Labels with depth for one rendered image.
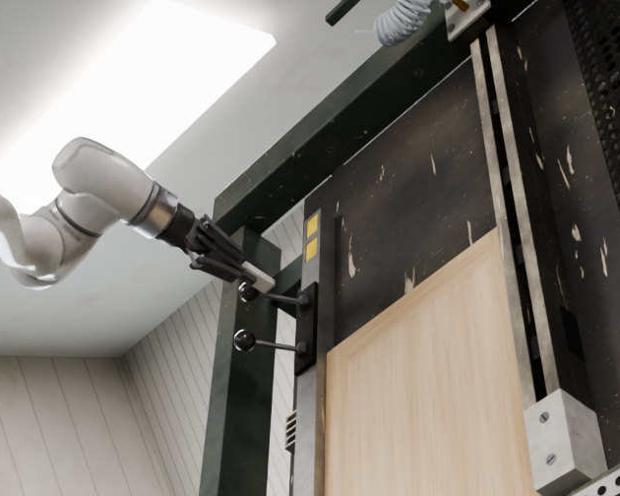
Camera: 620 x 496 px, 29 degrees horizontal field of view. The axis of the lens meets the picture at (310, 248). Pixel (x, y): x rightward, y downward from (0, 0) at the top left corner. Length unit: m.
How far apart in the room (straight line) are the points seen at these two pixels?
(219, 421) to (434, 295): 0.52
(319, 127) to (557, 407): 1.09
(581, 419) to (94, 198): 0.89
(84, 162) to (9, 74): 2.35
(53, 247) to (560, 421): 0.92
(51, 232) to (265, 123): 3.18
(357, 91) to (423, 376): 0.75
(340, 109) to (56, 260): 0.70
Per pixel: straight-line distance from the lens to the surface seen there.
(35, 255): 1.97
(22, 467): 5.97
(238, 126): 5.05
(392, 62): 2.34
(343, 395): 1.97
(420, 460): 1.74
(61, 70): 4.35
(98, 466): 6.25
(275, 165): 2.49
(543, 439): 1.49
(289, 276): 2.47
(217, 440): 2.17
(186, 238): 2.04
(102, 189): 1.97
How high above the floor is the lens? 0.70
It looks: 24 degrees up
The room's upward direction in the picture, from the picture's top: 25 degrees counter-clockwise
